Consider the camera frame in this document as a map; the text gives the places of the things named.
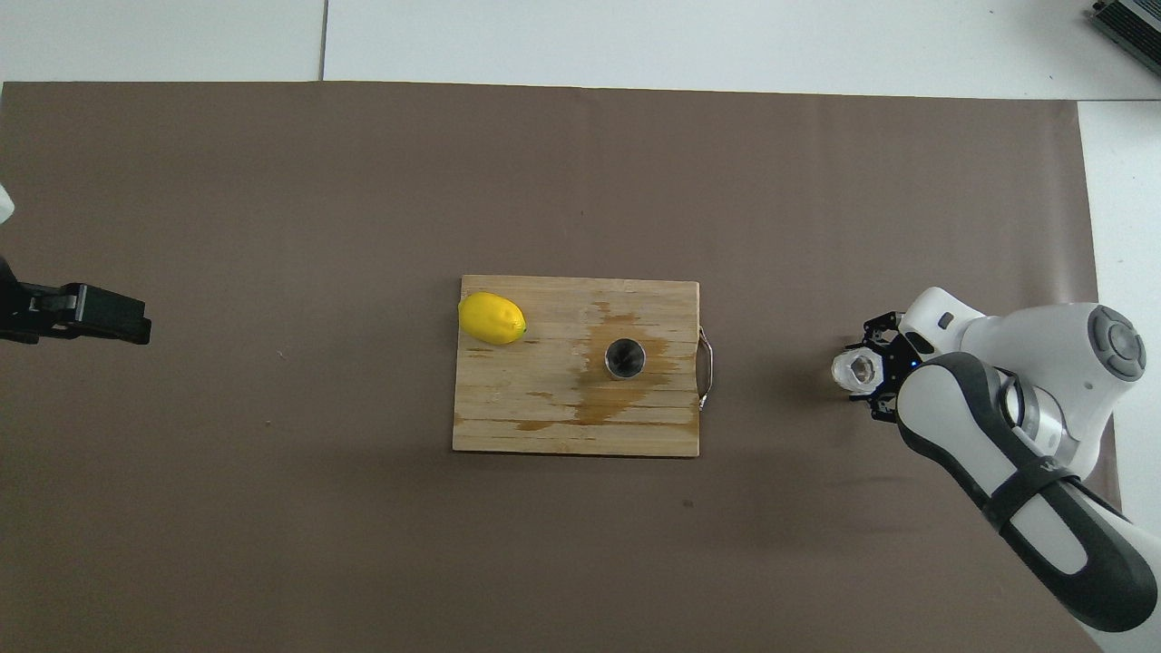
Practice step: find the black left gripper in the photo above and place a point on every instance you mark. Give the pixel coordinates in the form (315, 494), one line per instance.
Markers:
(32, 308)

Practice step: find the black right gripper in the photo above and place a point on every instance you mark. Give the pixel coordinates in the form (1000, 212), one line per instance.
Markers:
(896, 358)

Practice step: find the clear textured cup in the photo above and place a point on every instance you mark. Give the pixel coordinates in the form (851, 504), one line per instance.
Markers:
(857, 370)

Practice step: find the metal jigger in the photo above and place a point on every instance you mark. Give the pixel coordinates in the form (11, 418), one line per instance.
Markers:
(625, 358)

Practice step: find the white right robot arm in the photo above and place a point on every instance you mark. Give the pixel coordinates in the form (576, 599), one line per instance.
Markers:
(1043, 363)

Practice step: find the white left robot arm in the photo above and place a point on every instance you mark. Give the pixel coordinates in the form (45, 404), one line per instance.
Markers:
(5, 204)

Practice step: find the brown paper table mat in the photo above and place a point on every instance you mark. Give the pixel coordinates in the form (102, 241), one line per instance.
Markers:
(635, 181)

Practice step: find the wooden cutting board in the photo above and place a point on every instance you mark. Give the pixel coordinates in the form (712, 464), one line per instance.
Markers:
(544, 408)

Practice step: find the yellow lemon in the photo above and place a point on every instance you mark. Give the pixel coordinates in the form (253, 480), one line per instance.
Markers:
(492, 318)

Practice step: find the grey metal device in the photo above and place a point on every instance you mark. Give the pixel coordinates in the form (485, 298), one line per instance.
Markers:
(1134, 23)

